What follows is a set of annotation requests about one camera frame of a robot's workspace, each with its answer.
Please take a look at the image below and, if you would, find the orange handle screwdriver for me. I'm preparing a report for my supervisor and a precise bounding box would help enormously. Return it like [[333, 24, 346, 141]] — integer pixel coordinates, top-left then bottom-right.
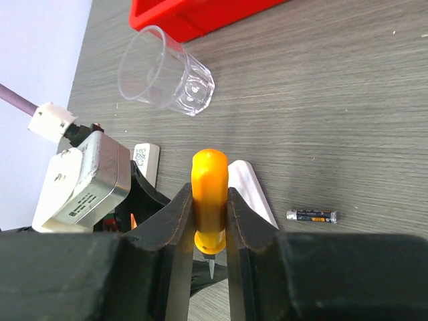
[[191, 149, 229, 278]]

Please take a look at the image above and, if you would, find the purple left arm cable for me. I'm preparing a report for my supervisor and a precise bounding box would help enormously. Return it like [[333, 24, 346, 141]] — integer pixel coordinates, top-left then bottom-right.
[[0, 82, 36, 118]]

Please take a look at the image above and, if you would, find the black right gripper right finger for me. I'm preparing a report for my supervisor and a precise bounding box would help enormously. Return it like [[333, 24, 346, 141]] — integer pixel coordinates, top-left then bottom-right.
[[226, 189, 427, 320]]

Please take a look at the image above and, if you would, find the red plastic tray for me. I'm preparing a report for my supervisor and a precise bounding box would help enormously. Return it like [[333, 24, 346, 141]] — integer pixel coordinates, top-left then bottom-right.
[[128, 0, 282, 43]]

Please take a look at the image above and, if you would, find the AAA battery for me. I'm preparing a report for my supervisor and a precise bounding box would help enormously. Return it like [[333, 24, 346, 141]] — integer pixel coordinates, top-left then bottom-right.
[[286, 210, 338, 224]]

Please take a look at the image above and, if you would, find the long white remote control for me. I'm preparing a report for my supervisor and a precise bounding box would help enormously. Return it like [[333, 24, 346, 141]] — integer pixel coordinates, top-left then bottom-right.
[[132, 142, 161, 188]]

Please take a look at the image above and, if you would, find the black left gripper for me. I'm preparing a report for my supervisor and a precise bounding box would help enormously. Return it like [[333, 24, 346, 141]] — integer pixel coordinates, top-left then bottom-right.
[[93, 160, 171, 235]]

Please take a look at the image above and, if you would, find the clear plastic cup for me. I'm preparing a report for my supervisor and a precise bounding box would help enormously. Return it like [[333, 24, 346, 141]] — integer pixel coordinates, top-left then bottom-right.
[[118, 25, 215, 116]]

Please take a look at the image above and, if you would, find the white remote with black batteries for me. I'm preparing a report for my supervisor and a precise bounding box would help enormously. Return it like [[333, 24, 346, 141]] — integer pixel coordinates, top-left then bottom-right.
[[228, 160, 278, 229]]

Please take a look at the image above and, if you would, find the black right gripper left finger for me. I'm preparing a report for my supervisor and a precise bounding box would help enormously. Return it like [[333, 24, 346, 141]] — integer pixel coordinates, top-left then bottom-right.
[[1, 184, 194, 320]]

